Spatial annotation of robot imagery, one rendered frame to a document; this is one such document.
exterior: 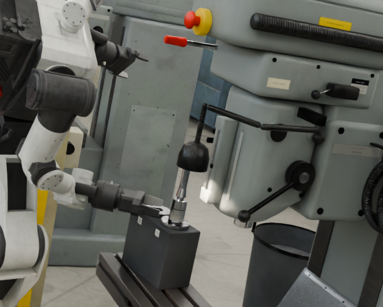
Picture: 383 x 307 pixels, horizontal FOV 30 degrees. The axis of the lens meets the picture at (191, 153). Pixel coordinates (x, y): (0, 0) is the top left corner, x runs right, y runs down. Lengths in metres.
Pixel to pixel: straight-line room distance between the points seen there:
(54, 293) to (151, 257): 2.00
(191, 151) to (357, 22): 0.48
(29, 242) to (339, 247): 0.89
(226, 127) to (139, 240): 0.71
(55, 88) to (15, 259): 0.59
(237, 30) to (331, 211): 0.54
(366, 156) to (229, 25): 0.51
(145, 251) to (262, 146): 0.72
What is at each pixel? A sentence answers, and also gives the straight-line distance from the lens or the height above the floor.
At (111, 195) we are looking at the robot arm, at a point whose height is 1.18.
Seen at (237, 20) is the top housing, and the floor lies 1.78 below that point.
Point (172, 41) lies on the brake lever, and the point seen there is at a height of 1.70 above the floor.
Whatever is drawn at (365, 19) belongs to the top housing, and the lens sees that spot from 1.68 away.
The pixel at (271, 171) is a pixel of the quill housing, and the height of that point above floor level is 1.45.
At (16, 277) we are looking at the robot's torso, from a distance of 2.19.
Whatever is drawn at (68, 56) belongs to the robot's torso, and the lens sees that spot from 1.85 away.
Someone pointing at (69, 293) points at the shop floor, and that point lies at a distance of 4.19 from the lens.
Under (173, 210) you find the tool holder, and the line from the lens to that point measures 2.17.
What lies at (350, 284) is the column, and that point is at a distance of 2.05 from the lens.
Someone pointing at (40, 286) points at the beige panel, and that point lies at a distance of 3.68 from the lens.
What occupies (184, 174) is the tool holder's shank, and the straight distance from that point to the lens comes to 2.15.
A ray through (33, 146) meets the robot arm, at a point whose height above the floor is 1.35.
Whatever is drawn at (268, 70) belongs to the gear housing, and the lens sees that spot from 1.57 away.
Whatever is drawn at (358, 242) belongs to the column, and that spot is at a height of 1.25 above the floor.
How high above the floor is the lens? 1.84
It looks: 13 degrees down
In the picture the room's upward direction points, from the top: 12 degrees clockwise
